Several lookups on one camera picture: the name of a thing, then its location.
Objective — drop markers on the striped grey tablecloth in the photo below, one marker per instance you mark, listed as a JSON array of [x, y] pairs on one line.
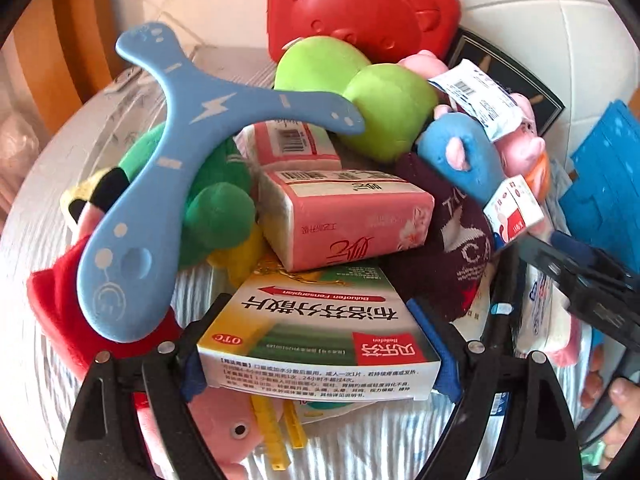
[[50, 220]]

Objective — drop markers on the yellow white medicine box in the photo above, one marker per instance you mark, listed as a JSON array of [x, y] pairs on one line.
[[335, 412]]

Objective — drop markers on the light green plush toy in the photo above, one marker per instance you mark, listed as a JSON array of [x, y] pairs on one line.
[[380, 105]]

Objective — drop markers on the yellow ruler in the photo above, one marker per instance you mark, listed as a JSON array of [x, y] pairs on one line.
[[270, 430]]

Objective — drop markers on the pink pig plush orange dress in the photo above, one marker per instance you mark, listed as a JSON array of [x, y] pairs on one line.
[[520, 150]]

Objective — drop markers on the blue boomerang toy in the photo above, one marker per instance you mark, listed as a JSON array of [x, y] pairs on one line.
[[150, 170]]

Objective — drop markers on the pink tissue pack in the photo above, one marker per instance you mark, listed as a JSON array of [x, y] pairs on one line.
[[295, 145], [350, 220]]

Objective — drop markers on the person's right hand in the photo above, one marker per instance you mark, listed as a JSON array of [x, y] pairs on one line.
[[627, 410]]

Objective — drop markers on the dark green plush toy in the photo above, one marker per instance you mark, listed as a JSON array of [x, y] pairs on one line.
[[220, 210]]

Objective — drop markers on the pig plush blue body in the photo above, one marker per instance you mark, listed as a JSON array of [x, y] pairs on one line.
[[460, 160]]

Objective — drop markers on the white blue wipes pack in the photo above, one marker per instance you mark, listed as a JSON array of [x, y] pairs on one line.
[[545, 310]]

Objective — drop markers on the blue plastic crate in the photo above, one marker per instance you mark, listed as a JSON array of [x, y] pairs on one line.
[[605, 180]]

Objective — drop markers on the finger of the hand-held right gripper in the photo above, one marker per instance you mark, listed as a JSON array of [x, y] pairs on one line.
[[545, 265], [575, 246]]

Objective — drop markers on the red bear-shaped case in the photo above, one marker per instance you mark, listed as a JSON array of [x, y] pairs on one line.
[[360, 10]]

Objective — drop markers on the maroon sock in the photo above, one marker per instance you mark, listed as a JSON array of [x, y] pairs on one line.
[[450, 250]]

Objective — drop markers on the pink pig plush red dress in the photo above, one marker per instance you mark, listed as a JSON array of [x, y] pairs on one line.
[[55, 300]]

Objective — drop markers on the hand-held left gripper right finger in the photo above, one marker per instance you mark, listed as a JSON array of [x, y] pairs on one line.
[[447, 370]]

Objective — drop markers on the green white medicine box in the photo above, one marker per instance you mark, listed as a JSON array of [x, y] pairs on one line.
[[320, 335]]

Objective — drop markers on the black gift box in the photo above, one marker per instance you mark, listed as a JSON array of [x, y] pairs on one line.
[[535, 90]]

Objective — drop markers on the white barcode packet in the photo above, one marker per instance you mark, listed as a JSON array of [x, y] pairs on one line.
[[480, 97]]

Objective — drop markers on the wooden door frame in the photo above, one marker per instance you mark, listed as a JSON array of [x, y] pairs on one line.
[[65, 35]]

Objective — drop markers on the small red white box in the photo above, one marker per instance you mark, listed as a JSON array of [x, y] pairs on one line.
[[515, 210]]

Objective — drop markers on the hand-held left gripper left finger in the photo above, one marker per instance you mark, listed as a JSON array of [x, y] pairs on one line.
[[192, 375]]

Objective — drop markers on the clear plastic bag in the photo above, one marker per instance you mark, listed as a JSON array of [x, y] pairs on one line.
[[17, 145]]

